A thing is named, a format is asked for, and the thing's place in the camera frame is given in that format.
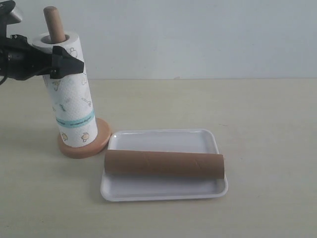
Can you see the white plastic tray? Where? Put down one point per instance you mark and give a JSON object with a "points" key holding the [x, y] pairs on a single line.
{"points": [[154, 188]]}

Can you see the brown cardboard tube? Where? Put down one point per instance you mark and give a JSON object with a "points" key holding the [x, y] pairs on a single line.
{"points": [[173, 164]]}

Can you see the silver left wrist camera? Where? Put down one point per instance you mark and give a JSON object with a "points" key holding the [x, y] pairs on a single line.
{"points": [[10, 13]]}

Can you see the printed paper towel roll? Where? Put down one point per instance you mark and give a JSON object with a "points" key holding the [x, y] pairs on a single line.
{"points": [[70, 96]]}

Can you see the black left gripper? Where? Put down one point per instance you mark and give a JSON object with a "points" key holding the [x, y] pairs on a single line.
{"points": [[21, 61]]}

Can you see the wooden paper towel holder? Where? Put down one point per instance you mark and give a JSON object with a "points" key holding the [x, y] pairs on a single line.
{"points": [[57, 35]]}

